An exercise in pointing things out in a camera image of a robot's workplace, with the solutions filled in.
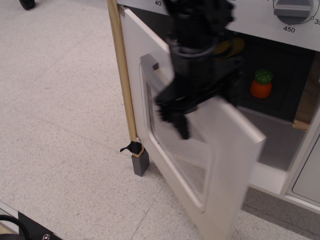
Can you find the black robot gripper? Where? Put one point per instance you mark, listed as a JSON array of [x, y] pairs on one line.
[[197, 78]]

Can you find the grey temperature knob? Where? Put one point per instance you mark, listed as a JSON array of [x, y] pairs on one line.
[[293, 12]]

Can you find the white toy oven door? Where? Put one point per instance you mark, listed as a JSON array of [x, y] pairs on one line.
[[209, 172]]

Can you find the white lower right door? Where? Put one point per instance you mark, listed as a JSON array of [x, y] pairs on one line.
[[306, 186]]

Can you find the orange toy carrot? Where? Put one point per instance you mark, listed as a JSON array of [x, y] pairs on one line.
[[261, 86]]

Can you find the yellow toy corn cob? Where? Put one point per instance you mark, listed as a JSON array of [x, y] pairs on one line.
[[229, 48]]

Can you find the grey oven door handle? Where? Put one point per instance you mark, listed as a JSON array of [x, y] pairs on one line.
[[156, 67]]

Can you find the black tape piece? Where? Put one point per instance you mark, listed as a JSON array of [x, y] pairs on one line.
[[134, 147]]

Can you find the grey plastic foot cap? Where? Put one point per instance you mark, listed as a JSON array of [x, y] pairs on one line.
[[140, 164]]

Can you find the white toy kitchen cabinet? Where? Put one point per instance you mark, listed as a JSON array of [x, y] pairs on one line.
[[269, 142]]

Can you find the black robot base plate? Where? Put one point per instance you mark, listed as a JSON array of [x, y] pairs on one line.
[[35, 230]]

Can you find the wooden shelf rail right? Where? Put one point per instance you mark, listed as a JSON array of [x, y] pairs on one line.
[[308, 102]]

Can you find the dark grey oven shelf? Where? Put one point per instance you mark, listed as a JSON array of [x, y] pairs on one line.
[[290, 66]]

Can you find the light wooden corner post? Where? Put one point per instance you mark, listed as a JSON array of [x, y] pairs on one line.
[[118, 40]]

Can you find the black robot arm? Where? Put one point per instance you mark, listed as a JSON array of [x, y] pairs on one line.
[[198, 25]]

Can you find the black caster wheel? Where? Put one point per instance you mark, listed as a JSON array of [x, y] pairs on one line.
[[27, 4]]

